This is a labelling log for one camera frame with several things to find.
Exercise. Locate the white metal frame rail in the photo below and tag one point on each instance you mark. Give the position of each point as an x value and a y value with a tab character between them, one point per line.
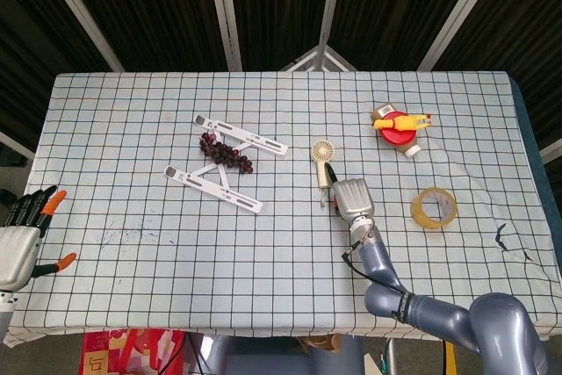
552	151
17	146

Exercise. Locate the dark blue table frame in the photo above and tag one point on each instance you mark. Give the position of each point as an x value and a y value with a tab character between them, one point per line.
533	129

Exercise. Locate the white metal frame post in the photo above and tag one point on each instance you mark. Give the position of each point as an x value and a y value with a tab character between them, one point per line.
458	15
79	10
331	2
224	10

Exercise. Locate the dark red grape bunch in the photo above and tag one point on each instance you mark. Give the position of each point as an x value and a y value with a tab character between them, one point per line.
221	153

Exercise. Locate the yellow clear tape roll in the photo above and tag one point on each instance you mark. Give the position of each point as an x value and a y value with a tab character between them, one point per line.
417	212

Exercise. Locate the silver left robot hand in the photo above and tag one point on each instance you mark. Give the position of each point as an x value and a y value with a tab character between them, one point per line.
17	247

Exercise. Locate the grey-blue robot torso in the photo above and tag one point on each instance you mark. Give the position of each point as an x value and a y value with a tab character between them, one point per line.
263	362

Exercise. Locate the white grid-pattern tablecloth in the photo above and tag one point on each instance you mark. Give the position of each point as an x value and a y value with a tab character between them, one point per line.
219	261

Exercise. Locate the white triangular frame bracket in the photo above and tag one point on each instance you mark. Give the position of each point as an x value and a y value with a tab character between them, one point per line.
318	56

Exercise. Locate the beige handheld mini fan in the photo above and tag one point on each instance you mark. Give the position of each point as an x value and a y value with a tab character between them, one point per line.
322	151

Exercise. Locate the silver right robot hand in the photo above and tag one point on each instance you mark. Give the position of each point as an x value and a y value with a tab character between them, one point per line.
353	197

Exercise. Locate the brown sauce bottle white cap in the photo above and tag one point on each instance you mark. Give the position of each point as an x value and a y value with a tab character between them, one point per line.
406	144

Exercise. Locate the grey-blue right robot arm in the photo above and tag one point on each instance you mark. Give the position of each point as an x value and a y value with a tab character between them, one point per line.
377	261

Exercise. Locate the red round plastic lid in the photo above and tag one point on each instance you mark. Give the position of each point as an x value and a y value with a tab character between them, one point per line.
395	135

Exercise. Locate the yellow rubber chicken toy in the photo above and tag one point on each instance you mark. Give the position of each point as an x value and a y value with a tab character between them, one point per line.
399	122

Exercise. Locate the white folding laptop stand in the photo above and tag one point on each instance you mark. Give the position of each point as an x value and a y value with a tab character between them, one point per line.
232	196

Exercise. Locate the red patterned bag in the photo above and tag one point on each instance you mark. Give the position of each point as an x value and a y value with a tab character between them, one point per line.
131	353

